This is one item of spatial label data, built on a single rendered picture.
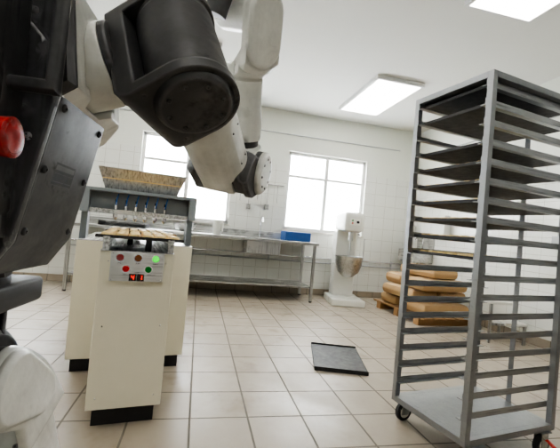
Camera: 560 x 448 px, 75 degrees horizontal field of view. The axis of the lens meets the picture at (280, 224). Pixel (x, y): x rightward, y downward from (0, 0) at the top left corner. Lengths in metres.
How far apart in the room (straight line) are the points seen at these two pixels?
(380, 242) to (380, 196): 0.81
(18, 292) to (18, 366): 0.08
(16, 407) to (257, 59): 0.55
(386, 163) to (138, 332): 5.52
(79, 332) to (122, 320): 0.78
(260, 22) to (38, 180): 0.38
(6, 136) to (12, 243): 0.11
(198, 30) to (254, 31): 0.19
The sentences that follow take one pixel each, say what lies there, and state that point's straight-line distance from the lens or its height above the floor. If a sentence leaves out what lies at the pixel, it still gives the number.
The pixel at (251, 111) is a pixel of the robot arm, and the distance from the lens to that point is 0.66.
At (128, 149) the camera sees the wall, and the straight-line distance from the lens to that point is 6.02.
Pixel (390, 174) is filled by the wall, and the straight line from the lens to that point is 6.75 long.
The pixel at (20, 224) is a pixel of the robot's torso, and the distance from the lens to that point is 0.41.
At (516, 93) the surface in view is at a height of 1.76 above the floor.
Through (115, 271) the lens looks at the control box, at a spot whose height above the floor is 0.74.
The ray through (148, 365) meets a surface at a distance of 2.03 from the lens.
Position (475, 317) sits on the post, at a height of 0.70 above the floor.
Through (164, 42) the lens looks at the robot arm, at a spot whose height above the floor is 1.18.
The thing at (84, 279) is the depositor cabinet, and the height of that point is 0.59.
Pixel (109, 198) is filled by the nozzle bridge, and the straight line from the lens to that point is 2.67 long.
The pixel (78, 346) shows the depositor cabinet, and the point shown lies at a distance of 2.72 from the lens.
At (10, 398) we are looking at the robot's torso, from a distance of 0.50.
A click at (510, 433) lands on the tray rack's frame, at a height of 0.15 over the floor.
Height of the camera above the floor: 1.00
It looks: 1 degrees up
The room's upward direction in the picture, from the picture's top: 5 degrees clockwise
